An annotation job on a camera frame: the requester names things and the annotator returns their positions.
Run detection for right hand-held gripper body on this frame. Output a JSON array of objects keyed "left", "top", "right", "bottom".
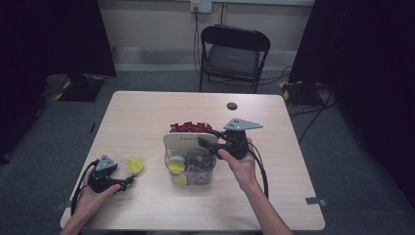
[{"left": 214, "top": 117, "right": 264, "bottom": 161}]

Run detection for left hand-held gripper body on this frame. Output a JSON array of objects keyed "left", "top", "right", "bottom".
[{"left": 87, "top": 154, "right": 122, "bottom": 194}]

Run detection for clear compartment organizer box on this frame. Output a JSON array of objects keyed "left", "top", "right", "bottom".
[{"left": 162, "top": 131, "right": 219, "bottom": 187}]

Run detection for person's left hand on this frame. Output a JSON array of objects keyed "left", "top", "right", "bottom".
[{"left": 73, "top": 169, "right": 122, "bottom": 220}]

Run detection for person's right hand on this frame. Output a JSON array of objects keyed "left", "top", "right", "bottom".
[{"left": 216, "top": 138, "right": 259, "bottom": 194}]

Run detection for grey tape strip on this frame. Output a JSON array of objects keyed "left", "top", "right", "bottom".
[
  {"left": 304, "top": 196, "right": 328, "bottom": 208},
  {"left": 54, "top": 199, "right": 73, "bottom": 212}
]

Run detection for black stand base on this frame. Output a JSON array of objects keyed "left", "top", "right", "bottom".
[
  {"left": 279, "top": 79, "right": 325, "bottom": 107},
  {"left": 53, "top": 73, "right": 108, "bottom": 103}
]

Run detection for black folding chair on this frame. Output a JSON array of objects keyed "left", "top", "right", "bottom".
[{"left": 199, "top": 23, "right": 272, "bottom": 95}]

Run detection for dark curtain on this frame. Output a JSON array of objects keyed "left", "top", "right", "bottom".
[{"left": 288, "top": 0, "right": 415, "bottom": 212}]

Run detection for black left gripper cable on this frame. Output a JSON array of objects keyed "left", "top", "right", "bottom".
[{"left": 70, "top": 159, "right": 100, "bottom": 217}]

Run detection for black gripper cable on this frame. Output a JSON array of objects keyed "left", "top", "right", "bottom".
[
  {"left": 247, "top": 141, "right": 270, "bottom": 200},
  {"left": 70, "top": 159, "right": 100, "bottom": 217}
]

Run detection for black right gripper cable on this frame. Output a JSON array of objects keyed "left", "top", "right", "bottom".
[{"left": 247, "top": 141, "right": 270, "bottom": 200}]

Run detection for black floor cables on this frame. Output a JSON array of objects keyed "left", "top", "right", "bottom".
[{"left": 288, "top": 87, "right": 338, "bottom": 145}]

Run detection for black wall power cable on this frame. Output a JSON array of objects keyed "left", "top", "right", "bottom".
[{"left": 193, "top": 5, "right": 203, "bottom": 76}]

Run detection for white wall socket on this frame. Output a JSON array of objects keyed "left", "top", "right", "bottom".
[{"left": 190, "top": 0, "right": 213, "bottom": 15}]

